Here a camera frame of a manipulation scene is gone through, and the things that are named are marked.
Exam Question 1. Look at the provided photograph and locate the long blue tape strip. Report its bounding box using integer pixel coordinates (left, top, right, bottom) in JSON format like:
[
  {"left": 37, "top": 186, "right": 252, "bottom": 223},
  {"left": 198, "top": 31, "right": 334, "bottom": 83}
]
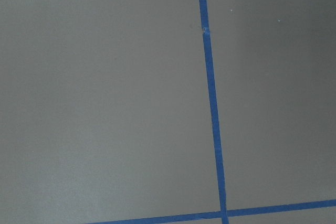
[{"left": 199, "top": 0, "right": 229, "bottom": 223}]

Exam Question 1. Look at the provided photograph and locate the crossing blue tape strip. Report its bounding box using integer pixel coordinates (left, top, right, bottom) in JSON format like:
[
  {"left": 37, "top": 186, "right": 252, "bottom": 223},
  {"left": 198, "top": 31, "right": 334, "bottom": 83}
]
[{"left": 99, "top": 199, "right": 335, "bottom": 223}]

